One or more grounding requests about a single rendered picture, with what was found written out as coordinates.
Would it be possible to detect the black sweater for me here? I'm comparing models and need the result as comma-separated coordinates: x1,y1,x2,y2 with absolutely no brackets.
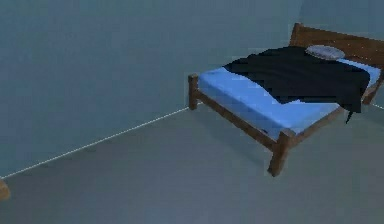
222,45,372,125

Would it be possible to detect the brown wooden bed blue mattress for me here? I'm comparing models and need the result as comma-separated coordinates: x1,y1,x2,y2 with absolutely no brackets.
187,22,384,178

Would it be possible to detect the grey pillow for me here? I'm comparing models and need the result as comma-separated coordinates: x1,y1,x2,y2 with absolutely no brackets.
305,44,346,61

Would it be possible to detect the brown wooden furniture leg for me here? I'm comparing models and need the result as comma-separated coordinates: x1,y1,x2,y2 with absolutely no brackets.
0,178,12,202

